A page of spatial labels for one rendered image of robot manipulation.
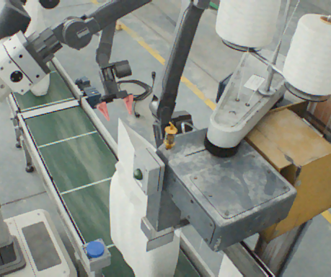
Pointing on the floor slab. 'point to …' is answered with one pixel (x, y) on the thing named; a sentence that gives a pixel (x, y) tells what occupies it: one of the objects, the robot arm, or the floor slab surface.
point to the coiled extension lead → (142, 93)
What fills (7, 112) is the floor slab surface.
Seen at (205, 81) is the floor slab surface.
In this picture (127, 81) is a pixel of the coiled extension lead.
